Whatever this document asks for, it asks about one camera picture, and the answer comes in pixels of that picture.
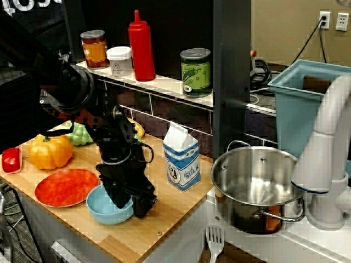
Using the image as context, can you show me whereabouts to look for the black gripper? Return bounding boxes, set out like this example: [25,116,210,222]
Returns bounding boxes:
[95,159,158,219]

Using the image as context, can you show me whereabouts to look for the light blue bowl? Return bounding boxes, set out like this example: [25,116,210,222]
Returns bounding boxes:
[86,184,135,225]

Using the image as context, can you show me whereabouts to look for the toy milk carton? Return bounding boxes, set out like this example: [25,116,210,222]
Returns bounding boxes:
[162,122,201,192]

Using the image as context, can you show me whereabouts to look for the red orange plate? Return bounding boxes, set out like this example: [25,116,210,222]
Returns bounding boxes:
[35,169,99,208]

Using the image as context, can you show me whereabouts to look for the yellow toy corn cob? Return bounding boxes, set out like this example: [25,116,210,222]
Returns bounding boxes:
[127,118,145,139]

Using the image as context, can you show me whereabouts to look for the green toy grapes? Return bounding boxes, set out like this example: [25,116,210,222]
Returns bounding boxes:
[64,122,95,147]

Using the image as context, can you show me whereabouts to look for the white slotted spatula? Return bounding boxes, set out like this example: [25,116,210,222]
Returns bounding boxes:
[205,225,225,263]

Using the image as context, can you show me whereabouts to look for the orange toy pumpkin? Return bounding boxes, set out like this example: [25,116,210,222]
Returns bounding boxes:
[28,134,74,170]

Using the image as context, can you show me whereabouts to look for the stainless steel pot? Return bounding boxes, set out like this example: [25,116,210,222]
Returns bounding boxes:
[210,140,305,236]

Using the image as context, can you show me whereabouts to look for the white shelf with tile backsplash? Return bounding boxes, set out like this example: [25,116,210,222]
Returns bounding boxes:
[75,60,278,148]

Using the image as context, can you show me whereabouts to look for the red toy pepper slice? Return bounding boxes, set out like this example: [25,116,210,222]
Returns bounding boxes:
[1,147,22,174]

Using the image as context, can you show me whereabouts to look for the white lidded jar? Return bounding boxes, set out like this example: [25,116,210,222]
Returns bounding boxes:
[106,45,133,77]

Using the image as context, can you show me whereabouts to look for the green toy peas can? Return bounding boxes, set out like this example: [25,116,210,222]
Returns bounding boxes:
[180,48,212,98]

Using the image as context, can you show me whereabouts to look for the white toy kitchen sink unit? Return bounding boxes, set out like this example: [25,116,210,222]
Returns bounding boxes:
[52,188,351,263]

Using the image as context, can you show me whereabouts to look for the red ketchup squeeze bottle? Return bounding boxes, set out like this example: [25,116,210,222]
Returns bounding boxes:
[128,9,156,82]

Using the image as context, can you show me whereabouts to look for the orange toy soup can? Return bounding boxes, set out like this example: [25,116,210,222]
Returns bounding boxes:
[80,29,110,70]

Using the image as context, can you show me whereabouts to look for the black vertical pillar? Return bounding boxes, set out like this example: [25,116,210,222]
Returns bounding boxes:
[212,0,252,159]

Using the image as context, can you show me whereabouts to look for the light blue plastic bin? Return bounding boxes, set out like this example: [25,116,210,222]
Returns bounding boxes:
[267,59,351,159]

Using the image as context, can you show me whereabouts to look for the white toy faucet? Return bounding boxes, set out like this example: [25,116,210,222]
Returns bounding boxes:
[291,74,351,230]

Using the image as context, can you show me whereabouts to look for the brown wooden board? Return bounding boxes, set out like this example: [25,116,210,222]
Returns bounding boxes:
[303,75,334,91]

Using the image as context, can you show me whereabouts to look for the black robot wrist cable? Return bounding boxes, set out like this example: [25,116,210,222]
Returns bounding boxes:
[131,142,155,164]

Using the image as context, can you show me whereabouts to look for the coiled black cable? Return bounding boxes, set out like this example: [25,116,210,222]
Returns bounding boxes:
[251,59,273,88]

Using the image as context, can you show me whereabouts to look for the black wall power cable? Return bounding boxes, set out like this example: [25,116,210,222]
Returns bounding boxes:
[290,16,329,65]

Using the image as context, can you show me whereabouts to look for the white wall outlet with plugs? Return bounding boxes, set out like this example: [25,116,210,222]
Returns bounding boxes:
[319,10,332,30]

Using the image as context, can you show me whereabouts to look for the white empty wall outlet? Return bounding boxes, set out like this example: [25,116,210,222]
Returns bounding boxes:
[336,12,349,32]

